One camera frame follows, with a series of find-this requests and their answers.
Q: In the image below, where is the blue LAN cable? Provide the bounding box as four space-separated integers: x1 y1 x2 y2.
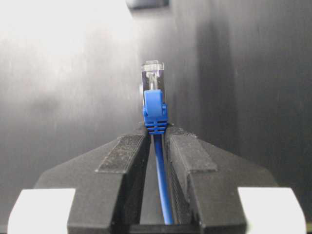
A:
140 61 175 225

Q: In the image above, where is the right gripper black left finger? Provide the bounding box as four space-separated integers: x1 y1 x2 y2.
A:
35 125 151 234

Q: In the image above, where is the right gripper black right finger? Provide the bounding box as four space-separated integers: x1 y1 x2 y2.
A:
164 125 278 234

